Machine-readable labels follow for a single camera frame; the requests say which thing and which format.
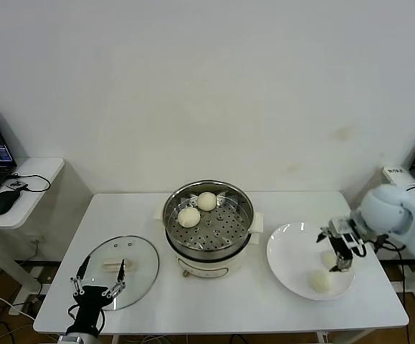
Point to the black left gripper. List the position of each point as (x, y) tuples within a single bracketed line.
[(89, 300)]

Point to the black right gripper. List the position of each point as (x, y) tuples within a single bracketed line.
[(338, 225)]

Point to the white steamed baozi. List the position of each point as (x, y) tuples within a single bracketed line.
[(327, 258), (188, 217), (206, 200), (320, 280)]

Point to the glass pot lid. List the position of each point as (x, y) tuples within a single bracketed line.
[(139, 251)]

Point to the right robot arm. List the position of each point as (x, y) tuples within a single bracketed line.
[(386, 208)]

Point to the perforated steel steamer basket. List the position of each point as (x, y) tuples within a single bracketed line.
[(189, 238)]

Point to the white round plate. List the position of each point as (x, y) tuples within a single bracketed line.
[(282, 251)]

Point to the white printed label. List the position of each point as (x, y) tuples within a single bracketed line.
[(395, 171)]

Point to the cream electric cooker base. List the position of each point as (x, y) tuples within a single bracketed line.
[(210, 268)]

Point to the white side table with mouse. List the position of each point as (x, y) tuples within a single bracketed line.
[(38, 172)]

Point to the black computer mouse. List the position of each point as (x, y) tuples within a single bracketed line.
[(2, 202)]

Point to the white wall socket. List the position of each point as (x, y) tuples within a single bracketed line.
[(36, 238)]

